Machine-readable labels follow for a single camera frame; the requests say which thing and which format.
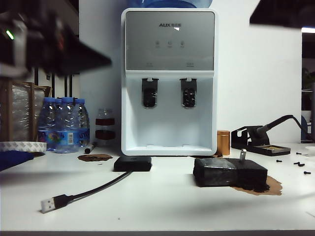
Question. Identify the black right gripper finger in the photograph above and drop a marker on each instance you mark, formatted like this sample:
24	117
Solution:
283	20
283	8

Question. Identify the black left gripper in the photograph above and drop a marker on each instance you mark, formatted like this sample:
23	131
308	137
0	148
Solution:
34	37

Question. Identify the silver USB flash drive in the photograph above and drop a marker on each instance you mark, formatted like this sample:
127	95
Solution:
243	155

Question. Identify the black USB hub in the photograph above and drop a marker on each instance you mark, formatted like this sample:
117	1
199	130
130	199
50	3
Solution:
133	164

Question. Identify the black sponge block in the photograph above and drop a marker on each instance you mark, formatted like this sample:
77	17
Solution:
221	174

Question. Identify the ceiling light panel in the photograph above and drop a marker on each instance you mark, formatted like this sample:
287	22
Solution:
308	29

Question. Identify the black stair railing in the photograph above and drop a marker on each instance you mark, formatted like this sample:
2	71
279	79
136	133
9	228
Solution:
66	86

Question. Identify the clear water bottle blue cap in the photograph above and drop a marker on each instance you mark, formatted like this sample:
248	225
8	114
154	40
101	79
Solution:
58	101
83	123
45	123

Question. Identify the water bottle with barcode label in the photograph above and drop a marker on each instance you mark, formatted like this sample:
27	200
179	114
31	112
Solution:
66	127

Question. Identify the black dispenser tap lever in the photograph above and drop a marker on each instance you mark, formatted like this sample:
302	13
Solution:
149	96
188	97

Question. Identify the wooden crate with plastic wrap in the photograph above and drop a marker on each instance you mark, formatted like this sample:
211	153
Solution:
21	110

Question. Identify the clear bottle with red bands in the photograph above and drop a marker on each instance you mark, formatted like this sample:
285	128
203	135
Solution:
105	135

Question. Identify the black marker pen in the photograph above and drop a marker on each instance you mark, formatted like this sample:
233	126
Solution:
88	150

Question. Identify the blue water jug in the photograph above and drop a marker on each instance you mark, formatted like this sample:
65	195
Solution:
172	3

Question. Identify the white tape roll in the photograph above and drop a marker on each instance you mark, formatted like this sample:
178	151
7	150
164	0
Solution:
22	146

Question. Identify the white AUX water dispenser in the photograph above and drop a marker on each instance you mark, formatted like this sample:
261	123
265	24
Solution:
167	123

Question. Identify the blue cloth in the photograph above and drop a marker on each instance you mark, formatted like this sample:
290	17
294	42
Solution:
12	159

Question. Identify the black soldering iron stand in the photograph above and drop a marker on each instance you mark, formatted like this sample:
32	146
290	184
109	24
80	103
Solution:
240	141

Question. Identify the copper metal cylinder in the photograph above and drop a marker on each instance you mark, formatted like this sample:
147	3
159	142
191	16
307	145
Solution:
223	142

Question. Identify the small dark wall sign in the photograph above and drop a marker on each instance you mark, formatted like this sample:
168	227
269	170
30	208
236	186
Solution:
48	77

